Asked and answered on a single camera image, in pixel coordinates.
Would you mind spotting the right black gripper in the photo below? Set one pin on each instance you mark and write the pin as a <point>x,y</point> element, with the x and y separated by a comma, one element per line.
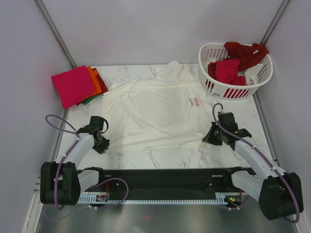
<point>209,138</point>

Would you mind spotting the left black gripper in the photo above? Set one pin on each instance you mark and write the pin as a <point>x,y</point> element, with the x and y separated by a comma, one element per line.
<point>100,150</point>

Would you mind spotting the white plastic laundry basket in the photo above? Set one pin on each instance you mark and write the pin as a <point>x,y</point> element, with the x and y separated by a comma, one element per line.
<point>256,76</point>

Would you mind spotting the orange folded shirt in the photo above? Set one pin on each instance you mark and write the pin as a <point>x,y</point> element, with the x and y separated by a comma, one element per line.
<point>93,75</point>

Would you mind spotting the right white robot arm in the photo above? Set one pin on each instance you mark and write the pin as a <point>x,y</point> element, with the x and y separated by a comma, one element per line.
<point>278,193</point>

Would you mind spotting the dark red crumpled shirt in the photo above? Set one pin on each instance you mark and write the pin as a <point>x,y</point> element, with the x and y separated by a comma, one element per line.
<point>248,56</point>

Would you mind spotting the white slotted cable duct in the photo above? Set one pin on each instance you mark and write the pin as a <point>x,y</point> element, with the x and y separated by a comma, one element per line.
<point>97,199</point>

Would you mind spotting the white t shirt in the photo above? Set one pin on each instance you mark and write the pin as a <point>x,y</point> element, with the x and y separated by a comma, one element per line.
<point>171,109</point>

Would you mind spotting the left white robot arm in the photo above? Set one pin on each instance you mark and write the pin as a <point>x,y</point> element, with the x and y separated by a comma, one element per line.
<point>61,182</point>

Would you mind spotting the magenta crumpled shirt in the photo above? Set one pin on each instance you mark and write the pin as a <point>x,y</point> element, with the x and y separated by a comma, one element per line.
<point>226,71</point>

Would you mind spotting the green folded shirt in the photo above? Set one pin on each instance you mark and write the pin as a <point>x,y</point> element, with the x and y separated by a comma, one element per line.
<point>89,100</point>

